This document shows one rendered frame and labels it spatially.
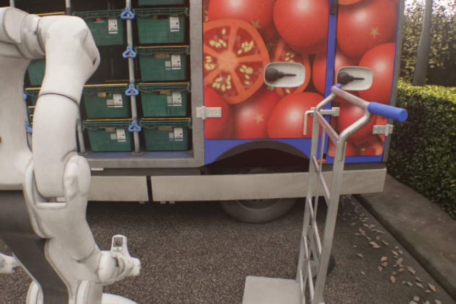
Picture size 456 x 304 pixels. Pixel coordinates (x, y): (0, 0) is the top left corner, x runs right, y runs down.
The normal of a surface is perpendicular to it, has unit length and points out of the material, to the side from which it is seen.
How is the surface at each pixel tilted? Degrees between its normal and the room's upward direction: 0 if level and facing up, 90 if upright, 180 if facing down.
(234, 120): 90
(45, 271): 110
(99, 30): 91
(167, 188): 90
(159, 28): 91
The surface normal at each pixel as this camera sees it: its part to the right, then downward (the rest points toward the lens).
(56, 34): 0.04, -0.29
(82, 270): 0.05, 0.57
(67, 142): 0.99, 0.02
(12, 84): 0.98, 0.22
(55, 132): 0.48, -0.11
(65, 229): 0.37, 0.49
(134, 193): 0.06, 0.26
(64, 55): 0.29, -0.16
